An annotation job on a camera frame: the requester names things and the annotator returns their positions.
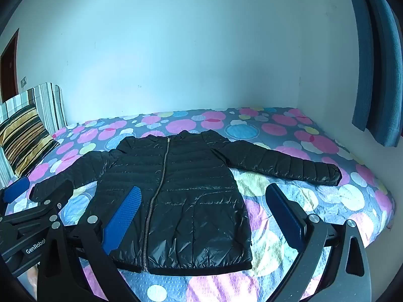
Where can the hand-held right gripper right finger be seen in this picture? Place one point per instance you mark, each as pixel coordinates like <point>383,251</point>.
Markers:
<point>283,214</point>

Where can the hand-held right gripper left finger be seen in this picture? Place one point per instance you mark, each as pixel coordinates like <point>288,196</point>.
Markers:
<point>124,217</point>

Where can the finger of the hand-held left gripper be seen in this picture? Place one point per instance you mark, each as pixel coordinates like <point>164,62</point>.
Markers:
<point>47,209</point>
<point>17,189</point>

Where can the black puffer jacket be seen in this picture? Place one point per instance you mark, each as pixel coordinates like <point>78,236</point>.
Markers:
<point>189,195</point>

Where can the striped pillow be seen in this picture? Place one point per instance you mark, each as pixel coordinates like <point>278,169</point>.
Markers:
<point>25,138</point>

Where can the bed with polka-dot sheet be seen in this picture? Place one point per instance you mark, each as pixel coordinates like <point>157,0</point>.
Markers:
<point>283,138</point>

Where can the striped padded headboard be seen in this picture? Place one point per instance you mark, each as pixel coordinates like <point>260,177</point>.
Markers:
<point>50,103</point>

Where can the brown wooden door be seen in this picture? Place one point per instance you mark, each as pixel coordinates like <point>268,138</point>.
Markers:
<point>8,75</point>

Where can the blue curtain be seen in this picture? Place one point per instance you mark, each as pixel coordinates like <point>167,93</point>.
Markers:
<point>374,100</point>

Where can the wall switch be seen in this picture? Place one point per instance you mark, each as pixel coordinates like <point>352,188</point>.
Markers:
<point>23,81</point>

